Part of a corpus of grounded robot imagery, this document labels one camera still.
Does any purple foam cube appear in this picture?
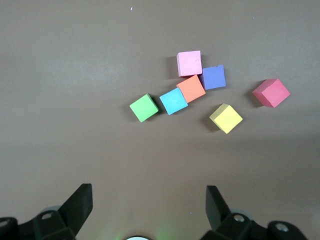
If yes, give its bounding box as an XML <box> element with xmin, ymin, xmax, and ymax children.
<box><xmin>199</xmin><ymin>64</ymin><xmax>227</xmax><ymax>91</ymax></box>

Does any red foam cube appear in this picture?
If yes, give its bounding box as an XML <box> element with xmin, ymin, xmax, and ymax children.
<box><xmin>251</xmin><ymin>78</ymin><xmax>291</xmax><ymax>109</ymax></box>

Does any orange foam cube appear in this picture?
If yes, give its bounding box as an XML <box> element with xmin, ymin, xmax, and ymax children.
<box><xmin>176</xmin><ymin>74</ymin><xmax>207</xmax><ymax>104</ymax></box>

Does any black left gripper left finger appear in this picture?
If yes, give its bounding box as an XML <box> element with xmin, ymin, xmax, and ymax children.
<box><xmin>0</xmin><ymin>183</ymin><xmax>94</xmax><ymax>240</ymax></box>

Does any blue foam cube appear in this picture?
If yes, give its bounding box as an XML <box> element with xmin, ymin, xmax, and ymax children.
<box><xmin>159</xmin><ymin>87</ymin><xmax>189</xmax><ymax>116</ymax></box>

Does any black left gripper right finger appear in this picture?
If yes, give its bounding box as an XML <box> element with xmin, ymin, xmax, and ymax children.
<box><xmin>199</xmin><ymin>185</ymin><xmax>308</xmax><ymax>240</ymax></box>

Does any brown table cover sheet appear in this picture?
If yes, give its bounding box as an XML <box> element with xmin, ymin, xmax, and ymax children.
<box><xmin>0</xmin><ymin>0</ymin><xmax>320</xmax><ymax>240</ymax></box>

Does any green foam cube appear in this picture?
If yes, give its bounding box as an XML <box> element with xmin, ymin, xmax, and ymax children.
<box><xmin>129</xmin><ymin>93</ymin><xmax>160</xmax><ymax>123</ymax></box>

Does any yellow foam cube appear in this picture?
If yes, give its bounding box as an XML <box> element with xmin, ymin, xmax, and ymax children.
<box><xmin>208</xmin><ymin>103</ymin><xmax>244</xmax><ymax>135</ymax></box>

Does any pink foam cube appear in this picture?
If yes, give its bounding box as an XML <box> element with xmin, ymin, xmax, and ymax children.
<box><xmin>176</xmin><ymin>50</ymin><xmax>203</xmax><ymax>78</ymax></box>

